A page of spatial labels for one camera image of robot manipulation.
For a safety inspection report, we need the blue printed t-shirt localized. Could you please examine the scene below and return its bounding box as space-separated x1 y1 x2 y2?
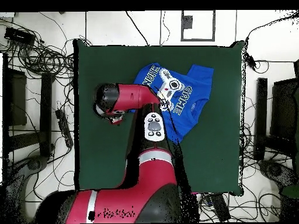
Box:
129 62 215 144

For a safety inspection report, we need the black power adapter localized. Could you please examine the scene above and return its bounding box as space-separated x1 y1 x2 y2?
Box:
245 52 257 71

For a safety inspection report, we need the black power strip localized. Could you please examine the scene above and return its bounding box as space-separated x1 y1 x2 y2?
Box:
55 108 75 148
209 193 231 222

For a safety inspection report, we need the black cable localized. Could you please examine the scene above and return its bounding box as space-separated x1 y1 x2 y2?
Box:
125 10 150 47

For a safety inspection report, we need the grey square frame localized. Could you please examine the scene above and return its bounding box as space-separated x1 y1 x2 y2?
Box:
180 10 216 42

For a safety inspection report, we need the black chair base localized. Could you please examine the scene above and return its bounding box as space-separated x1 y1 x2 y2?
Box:
258 159 299 199
4 155 48 211

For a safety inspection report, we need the black electronics box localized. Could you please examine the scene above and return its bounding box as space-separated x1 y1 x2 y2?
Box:
4 26 36 46

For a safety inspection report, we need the black wooden furniture frame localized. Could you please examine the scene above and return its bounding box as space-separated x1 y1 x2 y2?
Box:
2 52 55 162
253 59 299 162

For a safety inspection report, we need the dark green table cloth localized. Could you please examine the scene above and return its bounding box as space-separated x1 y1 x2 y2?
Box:
72 38 245 196

